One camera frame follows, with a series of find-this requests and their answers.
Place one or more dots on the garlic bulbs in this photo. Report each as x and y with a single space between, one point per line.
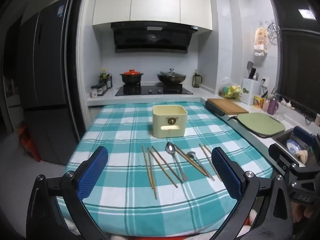
287 103

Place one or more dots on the printed hanging bag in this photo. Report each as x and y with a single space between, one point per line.
261 41

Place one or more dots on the grey spatula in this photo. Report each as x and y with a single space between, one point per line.
250 66

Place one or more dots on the cream utensil holder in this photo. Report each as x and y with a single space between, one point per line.
170 117

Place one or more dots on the white wall socket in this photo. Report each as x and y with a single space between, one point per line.
265 81

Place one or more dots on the teal checked tablecloth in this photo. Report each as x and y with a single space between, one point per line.
150 212

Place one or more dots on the dark window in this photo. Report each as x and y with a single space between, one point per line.
300 67

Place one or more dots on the dark sauce bottle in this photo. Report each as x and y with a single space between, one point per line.
109 82

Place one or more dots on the red bag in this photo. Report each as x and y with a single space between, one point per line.
31 145

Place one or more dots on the white upper cabinets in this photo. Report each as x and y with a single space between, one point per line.
150 0

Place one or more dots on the plastic bag of sponges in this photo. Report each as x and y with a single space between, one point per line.
230 91

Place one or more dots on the wok with glass lid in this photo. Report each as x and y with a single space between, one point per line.
172 78

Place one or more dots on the white knife block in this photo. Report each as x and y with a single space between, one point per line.
251 92

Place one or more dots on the kitchen sink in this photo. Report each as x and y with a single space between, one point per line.
282 137

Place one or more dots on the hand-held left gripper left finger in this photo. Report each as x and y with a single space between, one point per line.
93 172

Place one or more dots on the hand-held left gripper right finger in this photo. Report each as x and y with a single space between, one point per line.
226 172

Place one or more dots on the dark grey refrigerator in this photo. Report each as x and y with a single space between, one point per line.
50 80

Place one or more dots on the black range hood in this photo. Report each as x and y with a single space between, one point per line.
150 37

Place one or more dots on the wooden cutting board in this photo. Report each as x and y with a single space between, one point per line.
227 106

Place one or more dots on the black gas cooktop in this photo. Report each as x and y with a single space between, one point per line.
152 90

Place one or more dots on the white-label spice jar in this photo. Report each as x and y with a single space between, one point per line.
94 92

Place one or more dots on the glass pitcher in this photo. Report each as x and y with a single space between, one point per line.
196 81

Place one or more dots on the metal steamer rack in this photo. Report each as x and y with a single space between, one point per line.
273 30

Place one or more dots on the clay pot with red lid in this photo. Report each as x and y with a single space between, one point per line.
130 76

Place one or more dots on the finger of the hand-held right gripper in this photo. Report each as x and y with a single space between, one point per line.
303 135
281 158

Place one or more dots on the dark spice jar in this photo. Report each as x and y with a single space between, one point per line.
99 90

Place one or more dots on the purple bottle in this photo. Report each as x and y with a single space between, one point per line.
272 106

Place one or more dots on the yellow-cap oil bottle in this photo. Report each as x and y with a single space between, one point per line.
103 77

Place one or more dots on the blue and white bowl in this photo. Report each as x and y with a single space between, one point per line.
292 146

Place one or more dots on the bunch of wooden chopsticks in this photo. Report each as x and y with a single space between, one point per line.
151 180

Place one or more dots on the pink cup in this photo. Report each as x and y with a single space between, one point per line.
266 105

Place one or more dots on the person's right hand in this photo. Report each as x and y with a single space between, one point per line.
303 211

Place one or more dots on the metal spoon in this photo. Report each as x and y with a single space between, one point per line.
191 155
170 148

